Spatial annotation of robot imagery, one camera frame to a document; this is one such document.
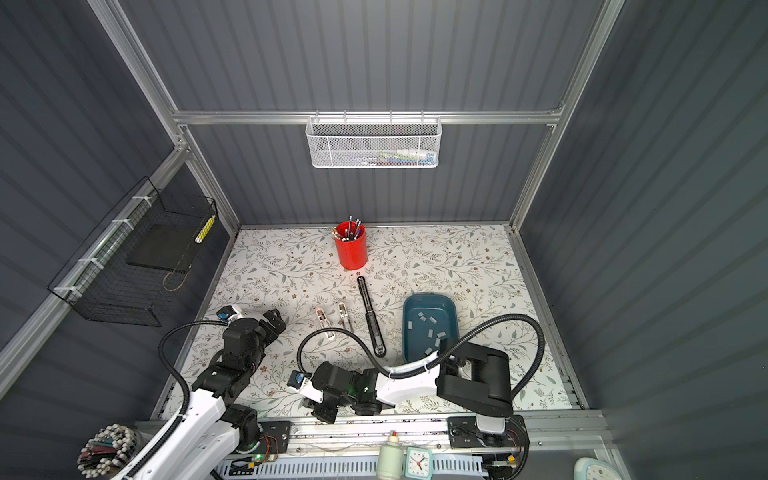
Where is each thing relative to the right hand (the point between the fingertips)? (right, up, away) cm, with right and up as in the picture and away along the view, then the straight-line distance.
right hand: (307, 405), depth 75 cm
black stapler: (+18, +12, +11) cm, 24 cm away
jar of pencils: (-36, -1, -15) cm, 40 cm away
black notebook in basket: (-38, +41, +1) cm, 56 cm away
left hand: (-14, +20, +7) cm, 25 cm away
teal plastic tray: (+33, +18, +19) cm, 42 cm away
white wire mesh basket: (+14, +86, +49) cm, 99 cm away
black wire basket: (-43, +33, -10) cm, 55 cm away
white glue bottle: (+21, -6, -11) cm, 25 cm away
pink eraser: (+1, +18, +16) cm, 24 cm away
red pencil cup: (+8, +42, +23) cm, 48 cm away
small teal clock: (+28, -10, -7) cm, 30 cm away
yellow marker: (-30, +45, +6) cm, 54 cm away
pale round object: (+66, -10, -9) cm, 67 cm away
